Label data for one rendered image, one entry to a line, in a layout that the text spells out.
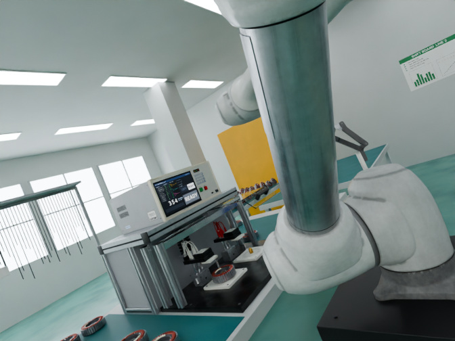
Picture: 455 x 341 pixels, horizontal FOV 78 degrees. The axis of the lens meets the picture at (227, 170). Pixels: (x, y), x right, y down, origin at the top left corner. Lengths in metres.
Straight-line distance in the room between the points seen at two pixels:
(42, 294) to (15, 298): 0.49
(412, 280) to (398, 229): 0.12
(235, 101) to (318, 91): 0.41
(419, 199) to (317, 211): 0.25
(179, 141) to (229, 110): 4.67
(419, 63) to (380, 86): 0.67
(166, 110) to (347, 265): 5.16
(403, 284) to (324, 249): 0.24
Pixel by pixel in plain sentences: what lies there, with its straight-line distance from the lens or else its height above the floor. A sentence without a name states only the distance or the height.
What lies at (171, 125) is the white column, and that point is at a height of 2.43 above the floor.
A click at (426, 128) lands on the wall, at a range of 6.24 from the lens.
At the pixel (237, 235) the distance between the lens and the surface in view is 1.51.
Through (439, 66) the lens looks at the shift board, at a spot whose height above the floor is 1.51.
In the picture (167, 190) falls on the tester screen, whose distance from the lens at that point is 1.35.
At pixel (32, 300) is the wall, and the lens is 7.57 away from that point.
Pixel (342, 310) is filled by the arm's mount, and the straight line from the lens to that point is 0.77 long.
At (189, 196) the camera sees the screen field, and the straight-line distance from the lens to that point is 1.43.
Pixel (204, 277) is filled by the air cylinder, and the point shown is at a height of 0.80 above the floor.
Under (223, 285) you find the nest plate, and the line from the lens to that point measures 1.26.
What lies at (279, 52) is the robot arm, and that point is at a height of 1.32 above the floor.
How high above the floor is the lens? 1.22
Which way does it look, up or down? level
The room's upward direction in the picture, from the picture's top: 22 degrees counter-clockwise
